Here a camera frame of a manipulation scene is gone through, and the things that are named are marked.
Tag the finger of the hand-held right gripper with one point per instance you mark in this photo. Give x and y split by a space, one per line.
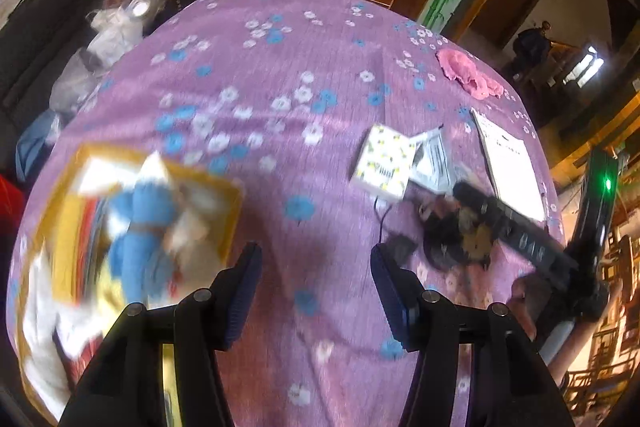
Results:
510 227

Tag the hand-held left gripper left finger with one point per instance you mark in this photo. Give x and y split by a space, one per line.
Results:
245 292

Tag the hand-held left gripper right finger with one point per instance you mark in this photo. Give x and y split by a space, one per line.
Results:
392 297

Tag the yellow cardboard box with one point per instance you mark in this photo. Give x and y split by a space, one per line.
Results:
227 212

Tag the blue plush toy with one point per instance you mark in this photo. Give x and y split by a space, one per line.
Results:
142 232

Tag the white package red print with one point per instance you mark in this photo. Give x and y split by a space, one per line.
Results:
40 357

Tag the person's right forearm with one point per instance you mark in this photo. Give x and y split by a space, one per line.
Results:
565 357

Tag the person's right hand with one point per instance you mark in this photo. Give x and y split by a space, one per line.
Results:
522 297

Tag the white paper booklet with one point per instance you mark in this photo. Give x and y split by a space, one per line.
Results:
510 162

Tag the clear plastic packet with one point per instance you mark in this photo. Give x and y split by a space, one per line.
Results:
432 162

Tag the wooden chair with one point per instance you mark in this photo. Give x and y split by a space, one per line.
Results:
615 347

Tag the small white yellow-dotted box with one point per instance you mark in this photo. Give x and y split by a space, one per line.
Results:
382 162

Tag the pink cloth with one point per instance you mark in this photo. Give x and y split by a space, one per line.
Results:
467 69

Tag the purple floral blanket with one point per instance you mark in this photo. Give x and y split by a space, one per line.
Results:
300 82

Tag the red cloth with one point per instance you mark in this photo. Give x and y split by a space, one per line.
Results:
10 202

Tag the blue cloth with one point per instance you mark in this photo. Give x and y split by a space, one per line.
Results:
37 139

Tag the clear plastic bag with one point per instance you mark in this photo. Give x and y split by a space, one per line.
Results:
75 82

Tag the white plastic bag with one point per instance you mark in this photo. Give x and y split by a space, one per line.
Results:
120 27

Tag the black bag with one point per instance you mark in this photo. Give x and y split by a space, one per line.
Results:
50 22

